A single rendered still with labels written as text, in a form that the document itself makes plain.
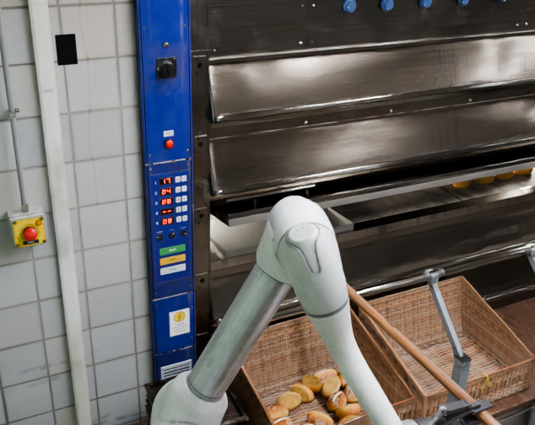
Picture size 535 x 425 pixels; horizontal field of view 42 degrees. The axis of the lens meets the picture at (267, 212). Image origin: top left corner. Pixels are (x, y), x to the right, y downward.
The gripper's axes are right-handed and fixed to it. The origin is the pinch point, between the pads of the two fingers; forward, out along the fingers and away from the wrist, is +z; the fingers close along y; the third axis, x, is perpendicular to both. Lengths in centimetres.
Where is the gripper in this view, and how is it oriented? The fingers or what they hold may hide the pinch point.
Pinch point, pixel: (478, 411)
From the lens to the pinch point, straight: 199.6
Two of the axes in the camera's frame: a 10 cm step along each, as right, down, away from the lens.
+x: 4.5, 4.1, -7.9
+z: 8.9, -1.7, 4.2
